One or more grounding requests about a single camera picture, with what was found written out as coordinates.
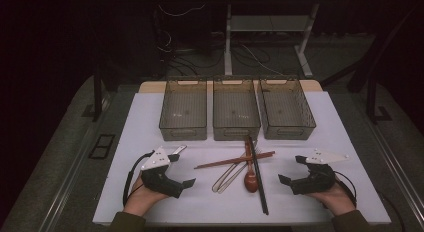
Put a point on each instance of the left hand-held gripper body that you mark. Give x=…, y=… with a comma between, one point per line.
x=160, y=180

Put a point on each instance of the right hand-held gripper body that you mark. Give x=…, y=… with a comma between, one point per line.
x=320, y=180

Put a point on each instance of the black chopstick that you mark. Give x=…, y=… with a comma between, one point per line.
x=257, y=175

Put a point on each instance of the reddish brown wooden spoon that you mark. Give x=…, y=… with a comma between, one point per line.
x=251, y=183

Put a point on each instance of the translucent grey plastic bin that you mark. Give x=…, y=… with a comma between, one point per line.
x=236, y=105
x=286, y=105
x=183, y=105

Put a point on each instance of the person's right hand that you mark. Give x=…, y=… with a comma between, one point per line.
x=336, y=200

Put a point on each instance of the person's left hand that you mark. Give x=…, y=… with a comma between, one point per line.
x=140, y=200

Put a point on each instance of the dark angled stand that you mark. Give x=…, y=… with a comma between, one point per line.
x=361, y=78

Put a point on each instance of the white metal desk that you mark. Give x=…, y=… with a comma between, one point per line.
x=228, y=42

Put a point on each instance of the metal floor rail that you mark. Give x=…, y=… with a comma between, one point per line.
x=66, y=185
x=401, y=178

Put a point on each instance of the black stand post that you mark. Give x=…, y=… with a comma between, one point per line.
x=97, y=98
x=371, y=102

